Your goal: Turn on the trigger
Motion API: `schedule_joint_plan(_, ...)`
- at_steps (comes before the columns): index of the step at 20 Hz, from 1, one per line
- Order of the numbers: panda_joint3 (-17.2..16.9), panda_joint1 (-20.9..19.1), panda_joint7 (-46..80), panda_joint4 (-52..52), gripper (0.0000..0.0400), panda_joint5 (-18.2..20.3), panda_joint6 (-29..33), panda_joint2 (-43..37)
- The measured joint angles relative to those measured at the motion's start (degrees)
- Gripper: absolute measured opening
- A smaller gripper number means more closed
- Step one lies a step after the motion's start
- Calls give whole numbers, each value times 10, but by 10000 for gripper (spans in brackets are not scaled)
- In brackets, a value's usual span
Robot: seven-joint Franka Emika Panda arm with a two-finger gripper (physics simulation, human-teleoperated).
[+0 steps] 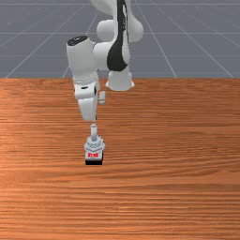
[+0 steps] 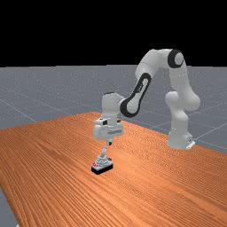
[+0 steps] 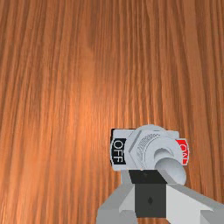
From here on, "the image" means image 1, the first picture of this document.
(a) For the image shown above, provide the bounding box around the grey toggle switch black base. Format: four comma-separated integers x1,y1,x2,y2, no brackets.
83,123,105,166

